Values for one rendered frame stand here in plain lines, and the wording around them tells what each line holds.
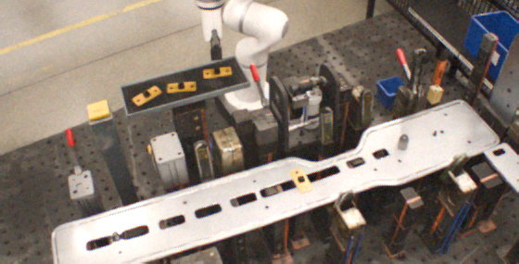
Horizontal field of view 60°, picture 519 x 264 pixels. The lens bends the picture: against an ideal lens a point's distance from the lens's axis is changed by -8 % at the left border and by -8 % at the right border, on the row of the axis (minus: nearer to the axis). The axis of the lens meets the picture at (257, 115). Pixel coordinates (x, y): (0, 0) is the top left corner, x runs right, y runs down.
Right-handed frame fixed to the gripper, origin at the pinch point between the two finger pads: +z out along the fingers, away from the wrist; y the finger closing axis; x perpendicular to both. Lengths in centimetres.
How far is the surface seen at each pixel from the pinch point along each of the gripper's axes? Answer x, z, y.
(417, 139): 58, 26, 24
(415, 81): 61, 16, 9
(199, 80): -5.5, 9.8, 2.0
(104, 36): -74, 125, -202
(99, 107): -35.3, 9.8, 8.0
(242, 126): 4.9, 18.0, 15.2
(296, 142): 21.3, 29.2, 14.4
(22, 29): -147, 125, -232
